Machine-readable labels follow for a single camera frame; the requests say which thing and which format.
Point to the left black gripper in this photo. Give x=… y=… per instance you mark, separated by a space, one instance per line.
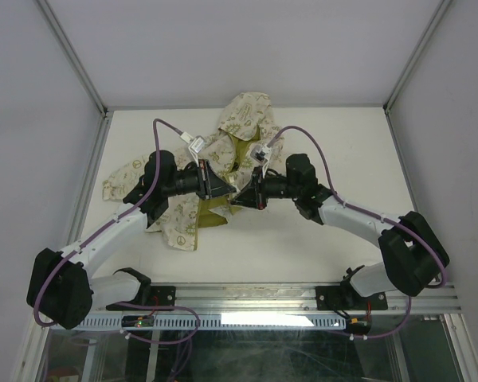
x=209 y=185

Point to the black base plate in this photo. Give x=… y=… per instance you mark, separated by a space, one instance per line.
x=345 y=298
x=159 y=297

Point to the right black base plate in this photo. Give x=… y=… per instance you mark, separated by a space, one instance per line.
x=345 y=298

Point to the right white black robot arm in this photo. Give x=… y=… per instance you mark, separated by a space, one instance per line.
x=412 y=255

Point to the aluminium frame post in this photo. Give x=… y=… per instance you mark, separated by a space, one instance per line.
x=423 y=42
x=67 y=47

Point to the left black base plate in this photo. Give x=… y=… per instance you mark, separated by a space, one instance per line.
x=159 y=297

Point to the white slotted cable duct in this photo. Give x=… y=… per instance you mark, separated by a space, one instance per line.
x=224 y=321

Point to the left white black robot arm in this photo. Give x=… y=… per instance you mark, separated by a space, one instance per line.
x=63 y=287

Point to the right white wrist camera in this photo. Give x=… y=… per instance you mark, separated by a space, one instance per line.
x=262 y=155

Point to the left aluminium frame post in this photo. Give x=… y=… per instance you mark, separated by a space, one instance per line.
x=67 y=47

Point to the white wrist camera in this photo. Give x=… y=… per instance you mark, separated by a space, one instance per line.
x=193 y=144
x=262 y=155

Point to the cream green-printed hooded jacket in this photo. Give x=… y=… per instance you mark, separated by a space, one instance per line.
x=246 y=122

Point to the right aluminium frame post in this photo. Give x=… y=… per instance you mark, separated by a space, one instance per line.
x=423 y=42

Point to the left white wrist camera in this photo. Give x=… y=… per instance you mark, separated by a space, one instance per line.
x=193 y=144

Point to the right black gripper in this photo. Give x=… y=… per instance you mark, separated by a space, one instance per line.
x=253 y=193

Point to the aluminium mounting rail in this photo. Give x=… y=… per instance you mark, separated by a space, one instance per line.
x=290 y=297

